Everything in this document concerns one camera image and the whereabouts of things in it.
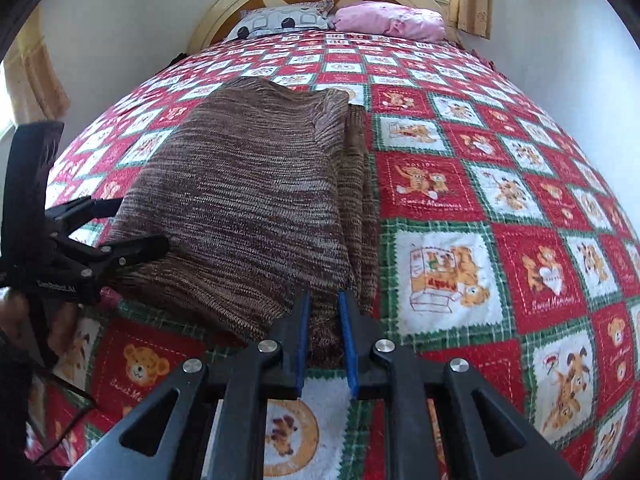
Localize brown knit sweater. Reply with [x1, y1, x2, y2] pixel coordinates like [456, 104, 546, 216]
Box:
[100, 77, 383, 368]

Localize person's left hand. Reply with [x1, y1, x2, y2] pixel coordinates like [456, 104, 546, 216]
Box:
[0, 290, 81, 361]

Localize red checkered bear blanket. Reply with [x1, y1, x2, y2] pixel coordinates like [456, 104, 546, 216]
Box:
[25, 30, 640, 480]

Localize bright window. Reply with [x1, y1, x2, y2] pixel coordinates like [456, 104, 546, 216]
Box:
[0, 60, 17, 142]

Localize pink pillow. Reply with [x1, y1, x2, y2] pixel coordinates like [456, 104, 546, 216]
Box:
[330, 1, 447, 44]

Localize black cable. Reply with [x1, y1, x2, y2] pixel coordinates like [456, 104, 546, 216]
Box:
[25, 355, 98, 471]

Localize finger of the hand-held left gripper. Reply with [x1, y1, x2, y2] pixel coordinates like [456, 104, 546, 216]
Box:
[45, 196, 124, 242]
[67, 234, 172, 282]

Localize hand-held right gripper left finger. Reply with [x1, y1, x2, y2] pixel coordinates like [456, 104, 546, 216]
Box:
[62, 290, 313, 480]

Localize yellow wooden headboard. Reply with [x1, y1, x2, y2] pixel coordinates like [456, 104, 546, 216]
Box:
[187, 0, 463, 57]

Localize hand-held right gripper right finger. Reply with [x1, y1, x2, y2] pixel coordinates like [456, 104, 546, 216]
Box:
[337, 289, 581, 480]

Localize grey patterned pillow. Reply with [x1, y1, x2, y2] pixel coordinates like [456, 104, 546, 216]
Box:
[222, 0, 336, 44]

